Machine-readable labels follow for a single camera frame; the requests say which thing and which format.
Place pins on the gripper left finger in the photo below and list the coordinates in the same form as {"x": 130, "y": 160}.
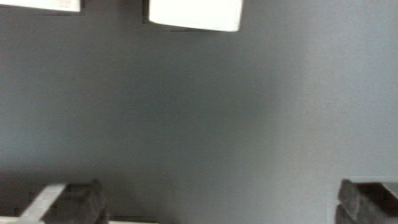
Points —
{"x": 69, "y": 203}

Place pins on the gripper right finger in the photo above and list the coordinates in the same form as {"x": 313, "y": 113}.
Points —
{"x": 368, "y": 203}

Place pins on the white table leg far left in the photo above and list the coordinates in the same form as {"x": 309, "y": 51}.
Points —
{"x": 53, "y": 5}

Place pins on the white table leg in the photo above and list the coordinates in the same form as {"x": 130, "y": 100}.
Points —
{"x": 199, "y": 14}
{"x": 53, "y": 5}

